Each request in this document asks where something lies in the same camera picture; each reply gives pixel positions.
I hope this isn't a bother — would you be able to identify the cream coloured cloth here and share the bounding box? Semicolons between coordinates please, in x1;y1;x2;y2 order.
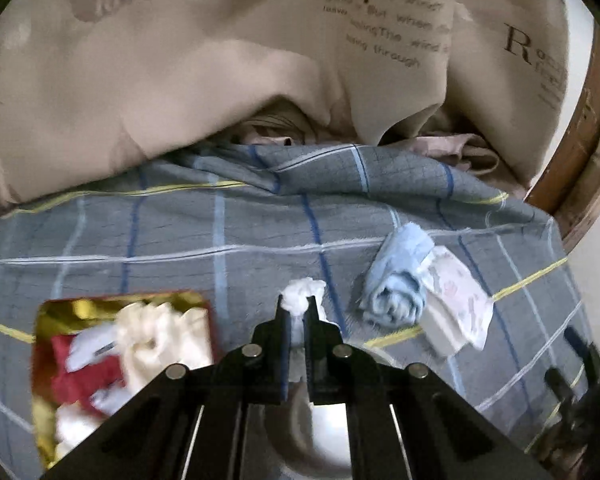
115;302;212;386

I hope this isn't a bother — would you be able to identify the light blue towel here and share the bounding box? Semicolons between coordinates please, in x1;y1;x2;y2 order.
357;222;436;331

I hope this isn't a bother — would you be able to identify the pinkish beige cloth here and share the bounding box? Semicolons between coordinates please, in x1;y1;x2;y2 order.
415;132;503;177

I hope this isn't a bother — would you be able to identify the white patterned cloth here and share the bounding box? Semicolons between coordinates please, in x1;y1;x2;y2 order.
427;247;494;351

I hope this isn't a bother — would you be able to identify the grey plaid bed sheet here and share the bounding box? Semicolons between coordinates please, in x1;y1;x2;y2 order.
0;142;586;480

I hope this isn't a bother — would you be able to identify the steel bowl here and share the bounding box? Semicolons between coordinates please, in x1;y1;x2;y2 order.
245;345;416;480

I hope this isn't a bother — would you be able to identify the beige printed curtain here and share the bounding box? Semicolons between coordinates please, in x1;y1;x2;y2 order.
0;0;568;221

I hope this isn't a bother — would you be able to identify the red and gold tin box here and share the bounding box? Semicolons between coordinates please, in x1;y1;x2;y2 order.
30;290;216;471

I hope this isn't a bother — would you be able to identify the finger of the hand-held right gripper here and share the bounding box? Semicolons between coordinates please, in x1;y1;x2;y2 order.
544;367;581;406
562;327;600;378

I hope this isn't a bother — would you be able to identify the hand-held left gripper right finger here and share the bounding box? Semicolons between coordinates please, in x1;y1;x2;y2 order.
303;295;556;480

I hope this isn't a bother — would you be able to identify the small white cloth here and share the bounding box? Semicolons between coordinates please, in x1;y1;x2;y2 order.
279;277;328;381

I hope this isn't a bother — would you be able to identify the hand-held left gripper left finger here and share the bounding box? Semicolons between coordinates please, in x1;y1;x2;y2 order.
40;294;288;480

